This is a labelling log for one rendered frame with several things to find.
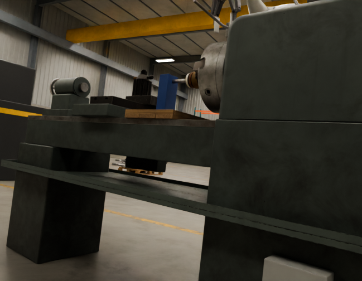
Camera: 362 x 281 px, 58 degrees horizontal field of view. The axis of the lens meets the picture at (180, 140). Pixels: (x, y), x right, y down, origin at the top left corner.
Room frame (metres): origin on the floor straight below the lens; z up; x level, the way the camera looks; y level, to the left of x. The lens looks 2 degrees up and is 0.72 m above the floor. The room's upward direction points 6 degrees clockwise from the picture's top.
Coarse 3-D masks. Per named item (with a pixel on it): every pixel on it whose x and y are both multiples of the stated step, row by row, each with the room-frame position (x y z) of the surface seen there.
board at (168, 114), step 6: (126, 114) 1.56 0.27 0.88; (132, 114) 1.54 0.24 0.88; (138, 114) 1.51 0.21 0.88; (144, 114) 1.49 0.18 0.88; (150, 114) 1.46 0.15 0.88; (156, 114) 1.44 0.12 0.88; (162, 114) 1.42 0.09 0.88; (168, 114) 1.40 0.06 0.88; (174, 114) 1.40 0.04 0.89; (180, 114) 1.43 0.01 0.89; (186, 114) 1.46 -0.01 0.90
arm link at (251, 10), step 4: (248, 0) 1.66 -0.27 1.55; (252, 0) 1.64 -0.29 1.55; (256, 0) 1.65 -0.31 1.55; (260, 0) 1.70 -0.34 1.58; (248, 4) 1.69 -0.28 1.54; (252, 4) 1.68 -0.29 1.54; (256, 4) 1.68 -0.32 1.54; (260, 4) 1.70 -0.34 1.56; (264, 4) 1.74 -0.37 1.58; (248, 8) 1.73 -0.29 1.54; (252, 8) 1.70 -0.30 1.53; (256, 8) 1.70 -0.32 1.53; (260, 8) 1.71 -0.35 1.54; (264, 8) 1.73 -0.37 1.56; (252, 12) 1.73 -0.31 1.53; (256, 12) 1.73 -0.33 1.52
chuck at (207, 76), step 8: (208, 48) 1.36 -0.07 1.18; (216, 48) 1.33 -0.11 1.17; (208, 56) 1.33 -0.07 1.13; (216, 56) 1.30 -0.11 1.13; (208, 64) 1.32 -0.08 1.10; (200, 72) 1.34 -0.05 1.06; (208, 72) 1.31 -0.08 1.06; (200, 80) 1.34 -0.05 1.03; (208, 80) 1.32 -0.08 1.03; (200, 88) 1.36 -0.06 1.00; (216, 88) 1.31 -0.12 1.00; (208, 96) 1.36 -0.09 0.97; (216, 96) 1.33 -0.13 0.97; (208, 104) 1.40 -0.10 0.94; (216, 104) 1.37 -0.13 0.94; (216, 112) 1.45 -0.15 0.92
